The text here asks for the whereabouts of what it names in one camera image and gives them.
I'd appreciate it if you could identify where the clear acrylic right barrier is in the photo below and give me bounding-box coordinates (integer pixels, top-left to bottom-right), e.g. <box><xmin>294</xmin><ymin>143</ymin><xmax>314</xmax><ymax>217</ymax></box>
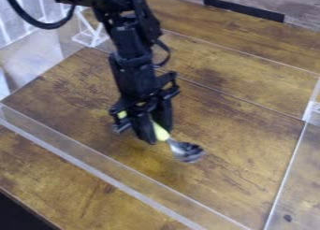
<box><xmin>264</xmin><ymin>78</ymin><xmax>320</xmax><ymax>230</ymax></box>

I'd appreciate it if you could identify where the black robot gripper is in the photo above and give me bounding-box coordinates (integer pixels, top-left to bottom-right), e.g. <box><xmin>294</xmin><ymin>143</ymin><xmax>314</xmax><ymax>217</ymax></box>
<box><xmin>108</xmin><ymin>26</ymin><xmax>179</xmax><ymax>145</ymax></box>

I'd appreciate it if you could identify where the green handled metal spoon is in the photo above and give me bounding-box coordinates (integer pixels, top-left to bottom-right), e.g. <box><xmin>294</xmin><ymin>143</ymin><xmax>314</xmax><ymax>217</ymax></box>
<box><xmin>116</xmin><ymin>109</ymin><xmax>206</xmax><ymax>164</ymax></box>

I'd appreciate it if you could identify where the clear acrylic left barrier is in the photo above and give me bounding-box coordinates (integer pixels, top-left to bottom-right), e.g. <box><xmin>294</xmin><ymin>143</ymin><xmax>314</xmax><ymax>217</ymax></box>
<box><xmin>0</xmin><ymin>7</ymin><xmax>84</xmax><ymax>100</ymax></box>

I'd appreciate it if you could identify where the clear acrylic triangle bracket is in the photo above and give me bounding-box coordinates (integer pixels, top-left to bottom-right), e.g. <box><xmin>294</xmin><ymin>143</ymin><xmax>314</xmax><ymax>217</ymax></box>
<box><xmin>71</xmin><ymin>9</ymin><xmax>110</xmax><ymax>48</ymax></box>

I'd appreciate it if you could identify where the clear acrylic barrier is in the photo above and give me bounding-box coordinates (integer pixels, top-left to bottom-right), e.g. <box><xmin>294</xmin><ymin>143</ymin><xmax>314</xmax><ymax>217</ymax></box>
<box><xmin>264</xmin><ymin>78</ymin><xmax>320</xmax><ymax>230</ymax></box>
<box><xmin>0</xmin><ymin>7</ymin><xmax>84</xmax><ymax>100</ymax></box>
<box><xmin>0</xmin><ymin>104</ymin><xmax>250</xmax><ymax>230</ymax></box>

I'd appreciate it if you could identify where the clear acrylic front barrier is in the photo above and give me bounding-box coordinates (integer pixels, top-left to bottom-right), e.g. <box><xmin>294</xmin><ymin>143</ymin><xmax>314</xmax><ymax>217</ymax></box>
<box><xmin>0</xmin><ymin>104</ymin><xmax>250</xmax><ymax>230</ymax></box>

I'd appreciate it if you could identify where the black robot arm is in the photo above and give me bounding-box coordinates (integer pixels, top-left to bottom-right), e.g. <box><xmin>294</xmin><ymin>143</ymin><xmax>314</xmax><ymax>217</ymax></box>
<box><xmin>53</xmin><ymin>0</ymin><xmax>179</xmax><ymax>144</ymax></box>

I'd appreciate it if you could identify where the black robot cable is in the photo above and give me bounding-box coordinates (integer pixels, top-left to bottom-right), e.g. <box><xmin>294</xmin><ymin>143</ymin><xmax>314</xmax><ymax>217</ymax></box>
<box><xmin>1</xmin><ymin>0</ymin><xmax>77</xmax><ymax>31</ymax></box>

